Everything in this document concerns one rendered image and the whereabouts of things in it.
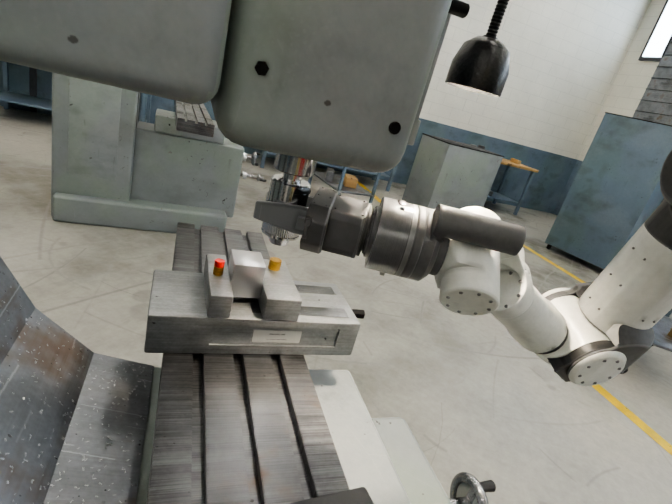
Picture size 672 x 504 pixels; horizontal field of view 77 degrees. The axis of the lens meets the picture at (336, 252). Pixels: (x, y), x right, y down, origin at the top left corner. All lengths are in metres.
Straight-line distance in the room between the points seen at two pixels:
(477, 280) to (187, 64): 0.34
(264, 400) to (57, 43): 0.50
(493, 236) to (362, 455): 0.43
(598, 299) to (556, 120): 9.02
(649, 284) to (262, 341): 0.55
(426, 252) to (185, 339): 0.41
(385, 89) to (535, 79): 8.75
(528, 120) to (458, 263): 8.77
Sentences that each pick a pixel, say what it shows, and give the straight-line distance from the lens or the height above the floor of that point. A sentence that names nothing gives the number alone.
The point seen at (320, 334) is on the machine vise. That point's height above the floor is 0.98.
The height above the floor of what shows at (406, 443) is 0.74.
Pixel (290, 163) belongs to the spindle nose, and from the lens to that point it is 0.48.
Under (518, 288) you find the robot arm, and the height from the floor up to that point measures 1.21.
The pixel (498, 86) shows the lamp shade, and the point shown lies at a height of 1.43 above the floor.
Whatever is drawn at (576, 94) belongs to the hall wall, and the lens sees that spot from 9.84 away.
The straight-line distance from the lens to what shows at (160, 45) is 0.36.
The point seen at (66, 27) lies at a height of 1.37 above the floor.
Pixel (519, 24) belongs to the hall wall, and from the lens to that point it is 8.79.
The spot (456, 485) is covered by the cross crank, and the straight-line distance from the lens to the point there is 1.11.
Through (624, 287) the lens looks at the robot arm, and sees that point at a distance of 0.67.
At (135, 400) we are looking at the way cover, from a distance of 0.75.
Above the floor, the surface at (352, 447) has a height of 0.86.
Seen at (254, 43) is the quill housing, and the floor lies 1.40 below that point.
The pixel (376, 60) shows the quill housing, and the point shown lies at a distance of 0.40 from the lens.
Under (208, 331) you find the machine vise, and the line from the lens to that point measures 0.70.
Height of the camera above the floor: 1.38
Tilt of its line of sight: 21 degrees down
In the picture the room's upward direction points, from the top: 15 degrees clockwise
